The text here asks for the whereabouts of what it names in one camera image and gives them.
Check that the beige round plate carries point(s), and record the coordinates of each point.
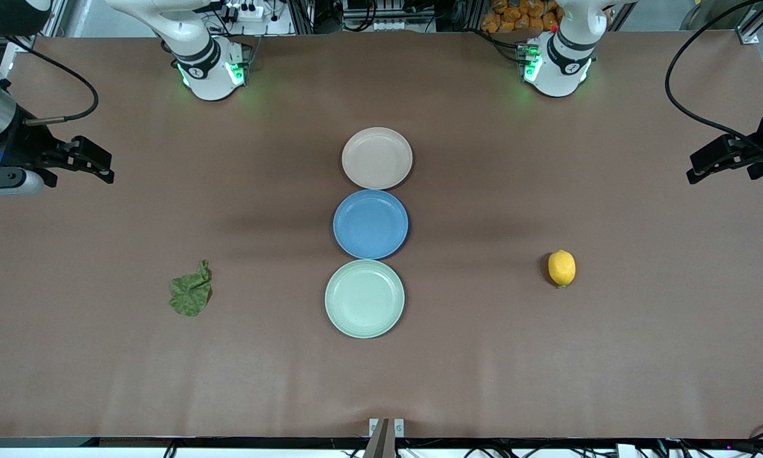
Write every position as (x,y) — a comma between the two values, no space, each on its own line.
(377,158)

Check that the white power strip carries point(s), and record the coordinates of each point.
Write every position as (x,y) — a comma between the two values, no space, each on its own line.
(247,11)

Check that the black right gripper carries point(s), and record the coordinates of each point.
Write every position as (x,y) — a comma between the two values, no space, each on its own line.
(26,144)

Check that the yellow lemon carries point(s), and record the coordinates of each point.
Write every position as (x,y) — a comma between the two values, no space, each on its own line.
(561,268)

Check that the green lettuce leaf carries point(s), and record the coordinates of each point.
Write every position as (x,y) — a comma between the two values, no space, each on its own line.
(190,294)

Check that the blue round plate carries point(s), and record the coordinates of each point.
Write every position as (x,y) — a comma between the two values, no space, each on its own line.
(370,224)

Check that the bag of orange items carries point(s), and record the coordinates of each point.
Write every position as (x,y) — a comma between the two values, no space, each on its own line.
(508,16)

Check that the pale green round plate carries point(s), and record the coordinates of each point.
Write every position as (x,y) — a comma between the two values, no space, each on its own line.
(364,299)

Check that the white equipment box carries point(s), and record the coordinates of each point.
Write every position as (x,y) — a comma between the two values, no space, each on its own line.
(387,25)

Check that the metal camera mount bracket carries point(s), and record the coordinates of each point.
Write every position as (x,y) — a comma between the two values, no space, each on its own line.
(384,429)

